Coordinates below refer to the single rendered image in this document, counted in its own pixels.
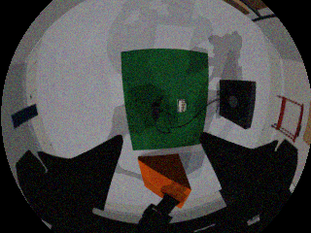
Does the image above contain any green circuit board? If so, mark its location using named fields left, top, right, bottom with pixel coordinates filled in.
left=121, top=48, right=209, bottom=151

